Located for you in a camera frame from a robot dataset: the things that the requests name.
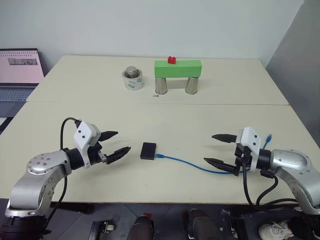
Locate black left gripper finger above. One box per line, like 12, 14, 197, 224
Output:
105, 146, 132, 165
100, 130, 119, 144

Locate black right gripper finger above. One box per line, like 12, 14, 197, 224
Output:
203, 157, 239, 176
211, 133, 238, 144

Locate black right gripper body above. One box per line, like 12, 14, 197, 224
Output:
233, 143, 253, 177

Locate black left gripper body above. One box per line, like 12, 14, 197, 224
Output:
87, 135, 109, 166

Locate small black box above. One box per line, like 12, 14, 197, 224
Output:
139, 141, 158, 161

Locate white tape roll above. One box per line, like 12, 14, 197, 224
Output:
121, 69, 146, 92

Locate steel cup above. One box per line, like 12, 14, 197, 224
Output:
154, 76, 168, 95
184, 76, 200, 95

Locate dark rounded shape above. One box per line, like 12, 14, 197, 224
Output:
128, 215, 155, 240
186, 208, 220, 240

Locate metal cylinder weight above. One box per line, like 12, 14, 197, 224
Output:
125, 65, 140, 80

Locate white sneaker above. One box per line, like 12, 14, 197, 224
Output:
258, 220, 295, 240

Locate green foam block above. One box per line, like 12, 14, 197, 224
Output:
153, 59, 203, 79

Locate open laptop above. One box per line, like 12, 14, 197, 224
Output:
0, 48, 46, 104

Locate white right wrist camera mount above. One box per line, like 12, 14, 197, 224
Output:
235, 126, 262, 173

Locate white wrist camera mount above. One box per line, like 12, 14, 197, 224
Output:
235, 126, 262, 173
72, 121, 102, 169

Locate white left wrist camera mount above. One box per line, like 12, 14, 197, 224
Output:
72, 121, 102, 169

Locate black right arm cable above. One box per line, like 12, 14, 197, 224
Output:
240, 159, 299, 207

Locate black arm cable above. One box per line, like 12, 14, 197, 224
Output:
44, 117, 83, 227
240, 159, 299, 207

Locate blue Ethernet cable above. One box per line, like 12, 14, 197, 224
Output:
153, 133, 274, 175

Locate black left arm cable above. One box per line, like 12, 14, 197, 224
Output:
44, 117, 83, 227

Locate black caster bracket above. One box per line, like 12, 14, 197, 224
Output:
90, 219, 116, 240

